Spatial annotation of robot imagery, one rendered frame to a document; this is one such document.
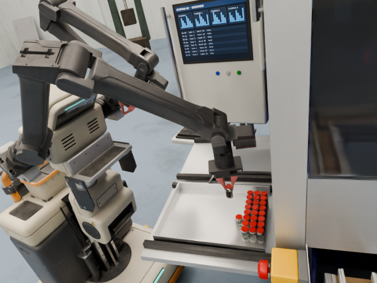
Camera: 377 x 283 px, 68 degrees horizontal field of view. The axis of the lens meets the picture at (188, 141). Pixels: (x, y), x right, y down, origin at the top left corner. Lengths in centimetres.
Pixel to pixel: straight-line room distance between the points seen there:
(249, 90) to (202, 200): 74
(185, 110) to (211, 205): 44
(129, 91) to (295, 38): 34
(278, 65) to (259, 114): 114
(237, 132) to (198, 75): 89
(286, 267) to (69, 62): 60
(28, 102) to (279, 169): 56
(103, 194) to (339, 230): 91
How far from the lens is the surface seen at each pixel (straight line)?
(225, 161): 83
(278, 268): 66
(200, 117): 69
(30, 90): 69
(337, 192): 61
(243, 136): 78
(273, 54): 47
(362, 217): 66
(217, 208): 100
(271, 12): 46
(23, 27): 1302
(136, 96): 63
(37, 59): 62
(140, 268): 170
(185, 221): 98
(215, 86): 161
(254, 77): 152
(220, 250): 86
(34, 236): 145
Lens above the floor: 157
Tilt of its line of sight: 30 degrees down
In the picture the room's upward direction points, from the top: 12 degrees counter-clockwise
